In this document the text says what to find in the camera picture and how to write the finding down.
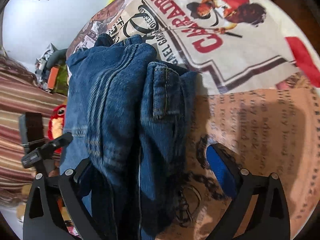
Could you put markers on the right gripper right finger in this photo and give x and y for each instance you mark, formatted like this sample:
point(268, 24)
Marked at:
point(270, 218)

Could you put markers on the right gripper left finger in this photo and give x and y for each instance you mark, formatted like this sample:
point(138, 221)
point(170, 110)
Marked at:
point(43, 218)

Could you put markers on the blue denim jacket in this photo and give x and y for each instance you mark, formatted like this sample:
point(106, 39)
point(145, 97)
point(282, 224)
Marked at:
point(129, 113)

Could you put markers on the red plush bird toy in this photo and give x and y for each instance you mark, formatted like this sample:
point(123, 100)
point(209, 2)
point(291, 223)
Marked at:
point(56, 122)

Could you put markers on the striped brown curtain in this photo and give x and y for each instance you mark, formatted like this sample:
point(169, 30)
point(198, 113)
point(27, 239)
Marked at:
point(25, 113)

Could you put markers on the green patterned box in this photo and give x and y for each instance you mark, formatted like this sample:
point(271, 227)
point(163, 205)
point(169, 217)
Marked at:
point(61, 82)

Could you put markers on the orange flat box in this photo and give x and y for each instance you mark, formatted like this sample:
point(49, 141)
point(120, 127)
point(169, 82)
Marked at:
point(52, 77)

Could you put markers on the grey green plush toy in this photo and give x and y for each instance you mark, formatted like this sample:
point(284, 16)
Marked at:
point(56, 57)

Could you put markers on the newspaper print bed quilt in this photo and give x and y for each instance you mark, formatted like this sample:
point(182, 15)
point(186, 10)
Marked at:
point(256, 94)

